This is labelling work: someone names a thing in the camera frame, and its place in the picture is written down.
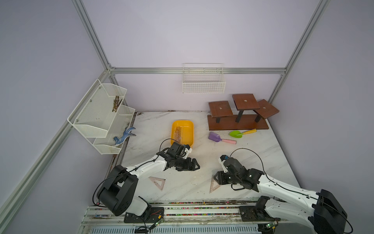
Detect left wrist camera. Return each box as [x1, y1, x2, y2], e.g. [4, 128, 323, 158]
[168, 141, 192, 159]

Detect white wire wall basket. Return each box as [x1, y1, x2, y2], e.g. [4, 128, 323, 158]
[182, 63, 226, 94]

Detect white mesh upper shelf basket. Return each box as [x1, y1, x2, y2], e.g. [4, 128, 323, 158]
[67, 80, 127, 138]

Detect brown items in basket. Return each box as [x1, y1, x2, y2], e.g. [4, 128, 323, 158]
[112, 96, 123, 112]

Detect white mesh lower shelf basket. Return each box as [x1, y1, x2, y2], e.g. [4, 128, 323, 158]
[93, 105, 135, 155]

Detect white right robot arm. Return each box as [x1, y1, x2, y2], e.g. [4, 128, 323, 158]
[214, 155, 348, 234]

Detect white mesh shelf basket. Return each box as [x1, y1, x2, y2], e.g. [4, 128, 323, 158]
[67, 80, 127, 138]
[93, 105, 135, 155]

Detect purple toy shovel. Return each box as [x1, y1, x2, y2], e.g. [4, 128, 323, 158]
[208, 132, 237, 144]

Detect brown wooden display stand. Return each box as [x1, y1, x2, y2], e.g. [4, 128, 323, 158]
[207, 94, 280, 131]

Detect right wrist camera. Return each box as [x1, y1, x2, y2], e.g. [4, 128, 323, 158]
[219, 155, 229, 173]

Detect pink triangle ruler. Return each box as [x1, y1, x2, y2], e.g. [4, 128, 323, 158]
[149, 176, 166, 191]
[209, 177, 221, 193]

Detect pink stencil ruler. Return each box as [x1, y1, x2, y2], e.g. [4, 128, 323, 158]
[174, 127, 182, 143]

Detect aluminium frame post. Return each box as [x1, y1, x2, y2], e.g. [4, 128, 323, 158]
[71, 0, 129, 109]

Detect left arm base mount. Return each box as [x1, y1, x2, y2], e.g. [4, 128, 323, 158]
[124, 197, 165, 224]

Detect yellow plastic storage box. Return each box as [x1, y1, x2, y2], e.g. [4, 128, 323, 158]
[170, 120, 194, 147]

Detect aluminium rail base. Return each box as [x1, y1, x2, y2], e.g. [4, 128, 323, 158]
[78, 200, 315, 234]

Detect green toy shovel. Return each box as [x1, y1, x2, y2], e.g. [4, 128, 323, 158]
[229, 129, 257, 138]

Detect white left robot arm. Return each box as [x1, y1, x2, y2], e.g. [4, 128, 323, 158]
[93, 151, 200, 219]

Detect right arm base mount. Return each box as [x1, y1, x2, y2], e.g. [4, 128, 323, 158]
[239, 196, 281, 222]

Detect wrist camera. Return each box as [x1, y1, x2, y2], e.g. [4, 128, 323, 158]
[168, 141, 192, 159]
[219, 155, 229, 173]

